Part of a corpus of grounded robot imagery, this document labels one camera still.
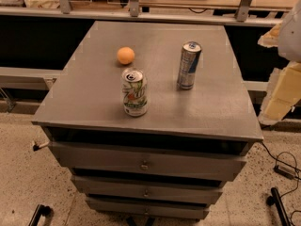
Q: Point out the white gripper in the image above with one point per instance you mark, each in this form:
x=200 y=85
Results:
x=292 y=37

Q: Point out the grey drawer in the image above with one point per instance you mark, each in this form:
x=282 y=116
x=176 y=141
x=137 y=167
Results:
x=209 y=166
x=137 y=190
x=156 y=209

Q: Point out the bottom grey drawer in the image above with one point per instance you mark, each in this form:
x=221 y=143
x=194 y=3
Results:
x=156 y=209

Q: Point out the top grey drawer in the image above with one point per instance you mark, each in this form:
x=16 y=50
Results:
x=209 y=166

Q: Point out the blue silver energy drink can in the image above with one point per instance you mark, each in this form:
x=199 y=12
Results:
x=190 y=55

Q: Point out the white green 7up can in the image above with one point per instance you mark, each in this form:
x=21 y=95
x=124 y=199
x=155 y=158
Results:
x=134 y=89

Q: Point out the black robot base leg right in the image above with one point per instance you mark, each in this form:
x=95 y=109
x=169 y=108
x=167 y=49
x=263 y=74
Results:
x=275 y=199

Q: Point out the orange fruit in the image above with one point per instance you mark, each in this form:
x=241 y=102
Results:
x=126 y=55

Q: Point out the black power adapter with cable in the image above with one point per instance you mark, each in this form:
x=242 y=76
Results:
x=291 y=172

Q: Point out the white plug on floor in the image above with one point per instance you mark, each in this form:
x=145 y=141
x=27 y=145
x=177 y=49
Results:
x=37 y=147

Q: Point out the grey drawer cabinet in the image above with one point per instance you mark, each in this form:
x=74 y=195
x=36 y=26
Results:
x=85 y=104

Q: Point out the middle grey drawer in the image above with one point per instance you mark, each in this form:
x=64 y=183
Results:
x=137 y=190

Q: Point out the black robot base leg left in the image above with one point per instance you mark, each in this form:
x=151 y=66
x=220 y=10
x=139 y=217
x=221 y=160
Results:
x=41 y=211

